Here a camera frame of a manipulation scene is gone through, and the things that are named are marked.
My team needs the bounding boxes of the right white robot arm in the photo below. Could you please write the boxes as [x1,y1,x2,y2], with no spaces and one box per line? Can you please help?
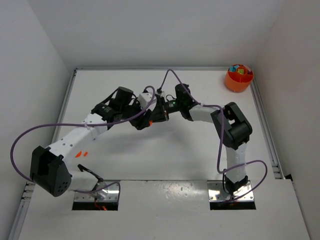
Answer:
[150,83,253,195]

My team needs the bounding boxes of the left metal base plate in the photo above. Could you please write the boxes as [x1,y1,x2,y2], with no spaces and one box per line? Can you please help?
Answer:
[73,181,121,203]

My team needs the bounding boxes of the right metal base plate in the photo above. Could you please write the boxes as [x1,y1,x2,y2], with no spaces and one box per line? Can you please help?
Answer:
[207,180,254,203]

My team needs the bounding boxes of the metal base plate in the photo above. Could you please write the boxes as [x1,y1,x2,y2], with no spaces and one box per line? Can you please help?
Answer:
[207,180,254,203]
[73,181,121,203]

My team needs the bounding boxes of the orange round lego piece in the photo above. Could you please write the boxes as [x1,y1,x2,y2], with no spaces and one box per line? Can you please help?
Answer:
[75,151,82,158]

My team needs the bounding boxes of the teal lego piece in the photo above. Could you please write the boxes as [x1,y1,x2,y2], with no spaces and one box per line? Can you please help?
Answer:
[228,65,240,72]

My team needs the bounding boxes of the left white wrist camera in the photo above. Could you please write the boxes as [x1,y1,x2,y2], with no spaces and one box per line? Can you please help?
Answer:
[137,92,157,109]

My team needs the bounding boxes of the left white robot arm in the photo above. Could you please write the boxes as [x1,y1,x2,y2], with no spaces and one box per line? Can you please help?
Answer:
[29,87,156,197]

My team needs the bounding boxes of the orange round divided container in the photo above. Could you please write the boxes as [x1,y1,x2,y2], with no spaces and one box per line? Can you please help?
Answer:
[224,64,254,93]

